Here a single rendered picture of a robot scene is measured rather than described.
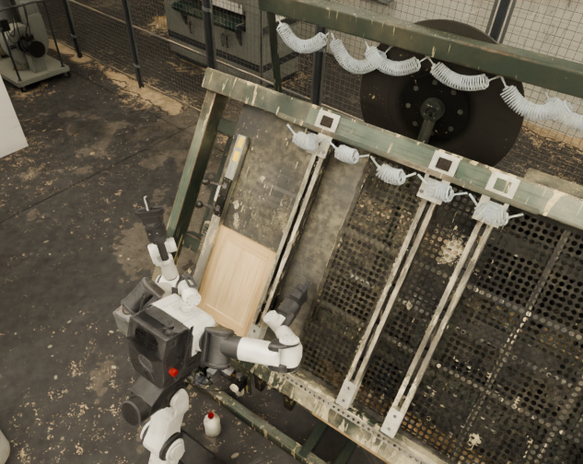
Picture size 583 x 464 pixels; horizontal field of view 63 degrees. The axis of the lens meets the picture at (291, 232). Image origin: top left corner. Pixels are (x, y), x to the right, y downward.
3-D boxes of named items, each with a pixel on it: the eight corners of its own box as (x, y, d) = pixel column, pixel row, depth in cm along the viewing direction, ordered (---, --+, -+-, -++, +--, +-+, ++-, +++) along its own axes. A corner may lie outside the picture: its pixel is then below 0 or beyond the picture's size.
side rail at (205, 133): (163, 281, 274) (149, 284, 265) (219, 92, 248) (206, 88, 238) (170, 285, 272) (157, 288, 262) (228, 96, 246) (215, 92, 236)
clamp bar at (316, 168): (248, 339, 243) (220, 353, 222) (329, 112, 215) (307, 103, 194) (263, 348, 239) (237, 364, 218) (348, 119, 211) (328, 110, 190)
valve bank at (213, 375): (165, 365, 265) (157, 341, 249) (182, 348, 274) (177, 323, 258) (235, 415, 246) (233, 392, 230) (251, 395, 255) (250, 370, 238)
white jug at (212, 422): (202, 432, 297) (198, 416, 283) (212, 419, 303) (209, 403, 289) (214, 441, 293) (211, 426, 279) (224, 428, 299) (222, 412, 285)
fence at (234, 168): (189, 303, 259) (184, 304, 256) (242, 134, 237) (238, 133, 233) (195, 307, 257) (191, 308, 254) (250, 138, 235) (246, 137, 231)
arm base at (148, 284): (147, 321, 213) (134, 323, 202) (130, 300, 216) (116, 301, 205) (170, 297, 212) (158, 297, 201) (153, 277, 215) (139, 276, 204)
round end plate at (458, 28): (347, 154, 269) (367, 4, 215) (352, 149, 272) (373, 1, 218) (487, 208, 238) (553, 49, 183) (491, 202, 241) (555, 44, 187)
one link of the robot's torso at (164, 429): (163, 469, 226) (169, 402, 203) (136, 447, 233) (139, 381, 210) (185, 447, 238) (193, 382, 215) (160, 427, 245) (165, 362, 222)
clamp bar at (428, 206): (337, 394, 223) (316, 415, 202) (440, 152, 194) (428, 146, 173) (355, 405, 219) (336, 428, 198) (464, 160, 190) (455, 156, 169)
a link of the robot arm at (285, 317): (287, 317, 219) (274, 336, 213) (274, 301, 215) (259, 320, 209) (303, 319, 210) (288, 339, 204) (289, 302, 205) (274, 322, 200)
